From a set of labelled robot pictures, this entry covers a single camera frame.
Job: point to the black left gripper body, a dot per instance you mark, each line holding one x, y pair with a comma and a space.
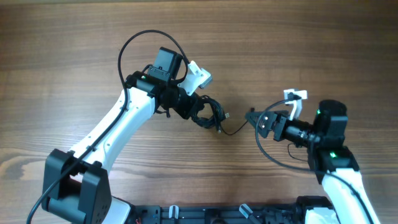
182, 104

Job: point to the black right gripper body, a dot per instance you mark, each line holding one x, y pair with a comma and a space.
279, 132

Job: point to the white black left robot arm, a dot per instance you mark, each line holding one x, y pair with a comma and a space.
76, 185

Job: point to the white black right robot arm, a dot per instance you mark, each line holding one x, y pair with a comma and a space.
329, 159

